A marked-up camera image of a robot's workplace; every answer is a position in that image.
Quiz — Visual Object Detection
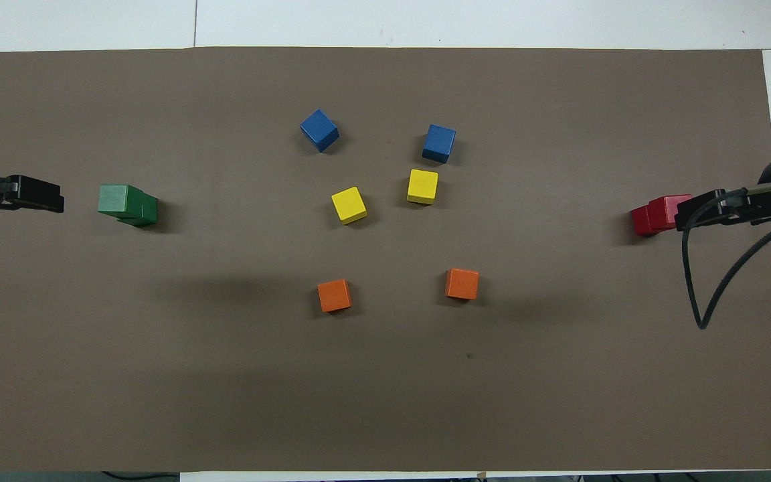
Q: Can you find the red wooden cube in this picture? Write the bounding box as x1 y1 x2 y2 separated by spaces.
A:
630 204 661 237
648 194 693 232

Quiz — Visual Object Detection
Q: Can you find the green wooden cube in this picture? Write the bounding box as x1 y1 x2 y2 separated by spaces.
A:
98 184 147 219
118 191 158 227

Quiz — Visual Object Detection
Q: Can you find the orange wooden cube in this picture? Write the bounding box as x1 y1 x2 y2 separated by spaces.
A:
445 268 480 301
317 278 352 313

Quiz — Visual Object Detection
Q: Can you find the blue wooden cube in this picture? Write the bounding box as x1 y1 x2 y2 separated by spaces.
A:
422 124 456 165
300 109 340 153

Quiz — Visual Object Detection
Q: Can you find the yellow wooden cube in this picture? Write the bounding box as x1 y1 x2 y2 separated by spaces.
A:
331 186 368 225
406 169 439 206

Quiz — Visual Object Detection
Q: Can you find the brown paper table mat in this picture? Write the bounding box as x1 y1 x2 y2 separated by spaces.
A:
0 47 771 473

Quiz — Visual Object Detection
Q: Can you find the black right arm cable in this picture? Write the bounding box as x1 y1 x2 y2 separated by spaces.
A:
682 179 771 330

